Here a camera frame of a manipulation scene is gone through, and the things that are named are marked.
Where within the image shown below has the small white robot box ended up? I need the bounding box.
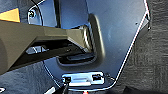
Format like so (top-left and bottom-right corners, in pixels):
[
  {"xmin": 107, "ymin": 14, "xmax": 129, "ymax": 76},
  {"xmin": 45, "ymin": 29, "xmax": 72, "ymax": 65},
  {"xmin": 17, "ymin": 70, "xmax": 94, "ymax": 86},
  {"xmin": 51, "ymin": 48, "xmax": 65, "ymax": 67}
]
[{"xmin": 61, "ymin": 70, "xmax": 106, "ymax": 88}]

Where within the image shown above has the grey robot torso limb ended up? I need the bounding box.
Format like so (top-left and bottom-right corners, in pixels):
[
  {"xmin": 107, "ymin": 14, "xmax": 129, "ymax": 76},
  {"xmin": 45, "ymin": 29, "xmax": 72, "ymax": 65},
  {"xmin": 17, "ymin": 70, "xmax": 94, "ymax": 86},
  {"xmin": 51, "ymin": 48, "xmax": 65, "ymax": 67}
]
[{"xmin": 0, "ymin": 19, "xmax": 99, "ymax": 76}]

